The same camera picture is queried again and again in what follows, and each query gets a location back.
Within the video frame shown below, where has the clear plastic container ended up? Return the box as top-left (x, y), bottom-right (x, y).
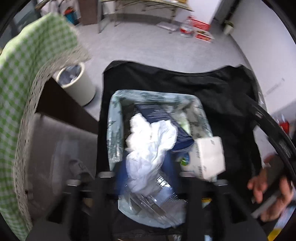
top-left (128, 178), bottom-right (188, 226)

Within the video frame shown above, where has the black cloth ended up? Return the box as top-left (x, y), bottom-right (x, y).
top-left (97, 61), bottom-right (262, 234)

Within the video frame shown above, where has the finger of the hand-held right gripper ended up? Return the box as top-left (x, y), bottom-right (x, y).
top-left (246, 96), bottom-right (296, 183)

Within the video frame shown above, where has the white paper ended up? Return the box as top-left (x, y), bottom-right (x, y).
top-left (125, 113), bottom-right (178, 194)

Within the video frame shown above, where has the person's right hand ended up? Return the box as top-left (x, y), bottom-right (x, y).
top-left (247, 155), bottom-right (294, 222)

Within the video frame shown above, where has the pale green packet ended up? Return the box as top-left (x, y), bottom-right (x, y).
top-left (180, 113), bottom-right (192, 135)

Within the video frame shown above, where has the large water bottle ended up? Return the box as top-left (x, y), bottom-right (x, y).
top-left (180, 20), bottom-right (195, 37)

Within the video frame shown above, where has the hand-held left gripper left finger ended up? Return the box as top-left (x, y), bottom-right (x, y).
top-left (26, 162), bottom-right (127, 241)

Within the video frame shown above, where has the blue box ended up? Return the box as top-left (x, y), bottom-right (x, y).
top-left (134, 103), bottom-right (195, 153)

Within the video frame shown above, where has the green checked tablecloth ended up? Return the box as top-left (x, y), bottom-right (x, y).
top-left (0, 11), bottom-right (92, 241)

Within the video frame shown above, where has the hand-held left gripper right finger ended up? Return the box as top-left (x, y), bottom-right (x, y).
top-left (162, 157), bottom-right (269, 241)

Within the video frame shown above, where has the cream round waste bin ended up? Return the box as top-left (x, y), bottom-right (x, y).
top-left (54, 62), bottom-right (97, 107)

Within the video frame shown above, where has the white board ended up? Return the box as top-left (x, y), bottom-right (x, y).
top-left (157, 21), bottom-right (178, 33)

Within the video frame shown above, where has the dark wooden table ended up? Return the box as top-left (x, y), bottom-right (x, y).
top-left (35, 77), bottom-right (100, 135)

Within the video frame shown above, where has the brown cabinet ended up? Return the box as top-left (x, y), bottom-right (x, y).
top-left (79, 0), bottom-right (100, 26)

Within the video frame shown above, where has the white box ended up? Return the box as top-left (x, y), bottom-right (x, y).
top-left (195, 136), bottom-right (226, 181)

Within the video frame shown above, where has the red printed box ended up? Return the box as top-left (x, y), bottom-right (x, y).
top-left (194, 31), bottom-right (214, 43)

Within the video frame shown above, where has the folding table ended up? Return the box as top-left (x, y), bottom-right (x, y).
top-left (99, 0), bottom-right (195, 24)

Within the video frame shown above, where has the trash bin with patterned bag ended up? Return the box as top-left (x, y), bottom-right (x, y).
top-left (106, 90), bottom-right (219, 229)

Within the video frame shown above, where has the interior door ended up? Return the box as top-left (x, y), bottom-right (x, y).
top-left (213, 0), bottom-right (241, 25)

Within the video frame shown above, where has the potted plant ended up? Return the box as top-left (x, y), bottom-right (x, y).
top-left (223, 20), bottom-right (234, 35)

